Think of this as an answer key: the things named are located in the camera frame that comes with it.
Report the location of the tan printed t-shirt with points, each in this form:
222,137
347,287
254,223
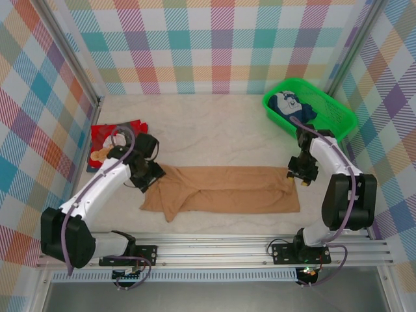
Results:
234,191

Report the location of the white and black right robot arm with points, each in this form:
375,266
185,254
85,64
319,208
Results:
328,156

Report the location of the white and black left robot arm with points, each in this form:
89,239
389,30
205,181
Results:
97,182

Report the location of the folded dark blue t-shirt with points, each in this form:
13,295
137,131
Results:
91,169

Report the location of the folded red printed t-shirt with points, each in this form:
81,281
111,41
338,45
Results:
99,133

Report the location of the navy printed t-shirt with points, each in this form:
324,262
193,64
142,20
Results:
289,104

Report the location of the green plastic basket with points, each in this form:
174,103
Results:
338,110

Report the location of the small black controller board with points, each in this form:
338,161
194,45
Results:
126,274
308,273

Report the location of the grey metal panel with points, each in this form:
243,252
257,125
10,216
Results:
211,299

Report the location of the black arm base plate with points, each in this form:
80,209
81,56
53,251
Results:
282,253
146,255

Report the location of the aluminium mounting rail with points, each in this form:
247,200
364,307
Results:
211,250

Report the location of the aluminium corner post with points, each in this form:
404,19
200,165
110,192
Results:
68,52
357,42

